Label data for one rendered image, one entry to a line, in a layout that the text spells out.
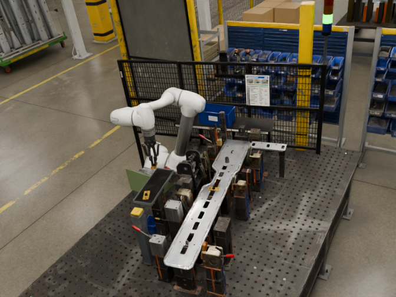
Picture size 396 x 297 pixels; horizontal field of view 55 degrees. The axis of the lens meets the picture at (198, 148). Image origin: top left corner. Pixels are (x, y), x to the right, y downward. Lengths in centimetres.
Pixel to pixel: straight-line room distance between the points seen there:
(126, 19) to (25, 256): 306
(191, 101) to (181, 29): 200
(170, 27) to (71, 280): 315
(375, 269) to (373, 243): 29
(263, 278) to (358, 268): 125
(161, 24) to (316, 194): 285
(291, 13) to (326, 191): 433
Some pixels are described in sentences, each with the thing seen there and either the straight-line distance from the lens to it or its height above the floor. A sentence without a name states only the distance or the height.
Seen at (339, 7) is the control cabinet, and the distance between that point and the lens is 904.
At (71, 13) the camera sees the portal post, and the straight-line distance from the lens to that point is 923.
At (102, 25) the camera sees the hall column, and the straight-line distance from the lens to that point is 1012.
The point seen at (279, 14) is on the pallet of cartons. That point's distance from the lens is 709.
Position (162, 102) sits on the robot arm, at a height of 156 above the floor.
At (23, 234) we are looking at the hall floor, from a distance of 452.
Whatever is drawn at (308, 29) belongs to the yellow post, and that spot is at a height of 182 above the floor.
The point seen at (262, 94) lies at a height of 127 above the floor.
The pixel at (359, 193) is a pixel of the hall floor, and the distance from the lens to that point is 434.
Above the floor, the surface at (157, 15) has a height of 163.
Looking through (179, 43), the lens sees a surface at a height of 130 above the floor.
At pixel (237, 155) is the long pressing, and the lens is 307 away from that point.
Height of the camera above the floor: 273
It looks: 33 degrees down
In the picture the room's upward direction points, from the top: 8 degrees counter-clockwise
